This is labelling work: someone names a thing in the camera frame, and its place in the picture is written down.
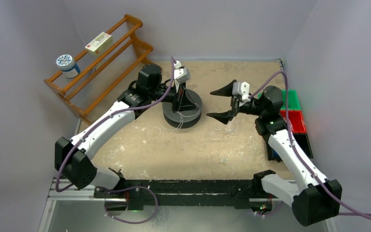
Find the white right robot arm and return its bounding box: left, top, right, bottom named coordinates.
left=207, top=80, right=342, bottom=226

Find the green plastic bin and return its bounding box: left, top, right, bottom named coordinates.
left=257, top=90, right=301, bottom=112

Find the green white cardboard box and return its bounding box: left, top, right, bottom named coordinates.
left=85, top=32, right=114, bottom=57

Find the blue white round jar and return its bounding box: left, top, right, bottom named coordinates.
left=56, top=54, right=81, bottom=78

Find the orange wooden rack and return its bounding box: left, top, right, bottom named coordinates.
left=44, top=14, right=154, bottom=125

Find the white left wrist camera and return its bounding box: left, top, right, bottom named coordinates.
left=174, top=60, right=191, bottom=85

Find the white thin cable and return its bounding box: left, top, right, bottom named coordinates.
left=155, top=105, right=239, bottom=153

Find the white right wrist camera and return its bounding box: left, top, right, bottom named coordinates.
left=231, top=81, right=250, bottom=103

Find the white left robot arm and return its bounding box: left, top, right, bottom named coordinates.
left=55, top=60, right=199, bottom=198

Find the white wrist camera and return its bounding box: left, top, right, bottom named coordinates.
left=174, top=60, right=191, bottom=85
left=231, top=81, right=250, bottom=103

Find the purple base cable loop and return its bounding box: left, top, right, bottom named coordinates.
left=103, top=185, right=158, bottom=224

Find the red plastic bin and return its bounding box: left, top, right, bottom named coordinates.
left=288, top=110, right=307, bottom=133

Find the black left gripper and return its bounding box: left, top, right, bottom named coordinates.
left=149, top=80, right=199, bottom=114

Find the black plastic bin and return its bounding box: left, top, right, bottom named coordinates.
left=266, top=133, right=314, bottom=162

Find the black perforated cable spool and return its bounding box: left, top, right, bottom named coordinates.
left=162, top=89, right=203, bottom=129

